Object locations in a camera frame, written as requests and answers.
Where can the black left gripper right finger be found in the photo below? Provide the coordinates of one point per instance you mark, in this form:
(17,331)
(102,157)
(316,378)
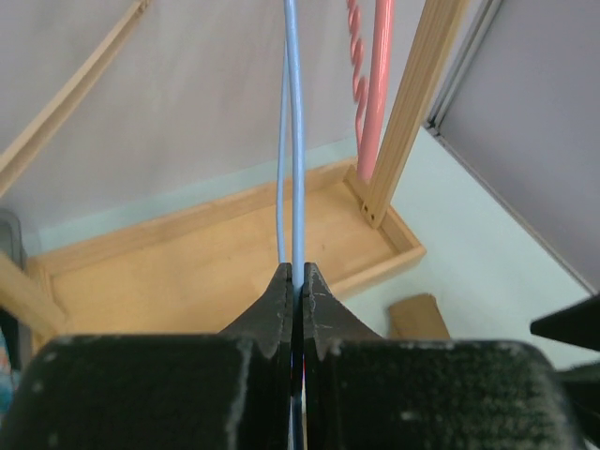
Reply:
(368,392)

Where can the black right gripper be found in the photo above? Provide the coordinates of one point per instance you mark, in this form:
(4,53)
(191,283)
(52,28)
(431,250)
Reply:
(577,325)

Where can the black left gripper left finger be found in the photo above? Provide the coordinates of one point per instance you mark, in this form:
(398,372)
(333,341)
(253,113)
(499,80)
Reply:
(229,390)

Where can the tan brown skirt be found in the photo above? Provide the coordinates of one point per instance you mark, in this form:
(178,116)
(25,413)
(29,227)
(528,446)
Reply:
(417,317)

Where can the light blue wire hanger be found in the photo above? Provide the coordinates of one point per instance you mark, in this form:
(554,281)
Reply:
(292,62)

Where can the pink plastic hanger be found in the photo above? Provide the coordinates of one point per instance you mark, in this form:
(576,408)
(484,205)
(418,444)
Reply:
(370,93)

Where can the wooden clothes rack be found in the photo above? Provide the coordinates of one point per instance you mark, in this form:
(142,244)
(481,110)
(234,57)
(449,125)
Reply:
(198,269)

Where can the blue floral garment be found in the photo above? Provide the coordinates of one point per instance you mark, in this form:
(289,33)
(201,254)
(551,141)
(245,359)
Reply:
(7,387)

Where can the grey plastic bin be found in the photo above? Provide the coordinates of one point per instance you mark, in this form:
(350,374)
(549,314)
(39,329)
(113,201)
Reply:
(11,237)

